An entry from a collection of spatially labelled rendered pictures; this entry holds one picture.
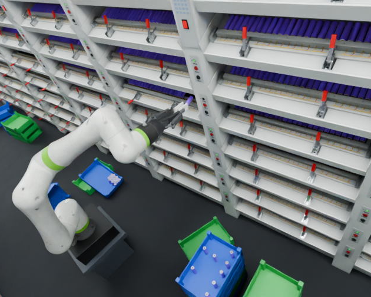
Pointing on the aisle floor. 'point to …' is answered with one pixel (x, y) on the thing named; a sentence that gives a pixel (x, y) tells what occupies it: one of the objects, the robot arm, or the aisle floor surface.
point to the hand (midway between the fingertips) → (181, 108)
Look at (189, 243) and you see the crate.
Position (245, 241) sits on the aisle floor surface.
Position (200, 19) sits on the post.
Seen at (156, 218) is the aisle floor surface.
